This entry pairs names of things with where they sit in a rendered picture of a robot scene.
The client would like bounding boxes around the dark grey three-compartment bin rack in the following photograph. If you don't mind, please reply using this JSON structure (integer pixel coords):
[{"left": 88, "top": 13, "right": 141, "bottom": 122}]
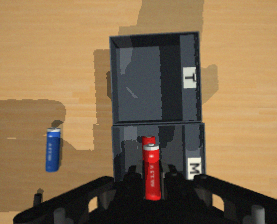
[{"left": 109, "top": 31, "right": 206, "bottom": 182}]

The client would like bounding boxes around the red aa battery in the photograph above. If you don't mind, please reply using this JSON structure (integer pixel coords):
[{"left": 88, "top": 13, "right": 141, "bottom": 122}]
[
  {"left": 143, "top": 143, "right": 161, "bottom": 200},
  {"left": 142, "top": 136, "right": 156, "bottom": 156}
]

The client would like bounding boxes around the black bolt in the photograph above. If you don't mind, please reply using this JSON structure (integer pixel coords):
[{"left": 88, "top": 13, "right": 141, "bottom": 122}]
[{"left": 33, "top": 195, "right": 42, "bottom": 207}]

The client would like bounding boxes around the blue battery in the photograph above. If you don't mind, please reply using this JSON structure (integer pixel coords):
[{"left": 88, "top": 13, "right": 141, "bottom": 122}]
[{"left": 45, "top": 127, "right": 61, "bottom": 172}]

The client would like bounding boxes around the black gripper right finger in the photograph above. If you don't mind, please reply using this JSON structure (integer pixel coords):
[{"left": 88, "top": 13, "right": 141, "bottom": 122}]
[{"left": 159, "top": 159, "right": 277, "bottom": 224}]

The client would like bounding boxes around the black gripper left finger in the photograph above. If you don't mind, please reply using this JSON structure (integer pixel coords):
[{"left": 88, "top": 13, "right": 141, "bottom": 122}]
[{"left": 13, "top": 160, "right": 145, "bottom": 224}]

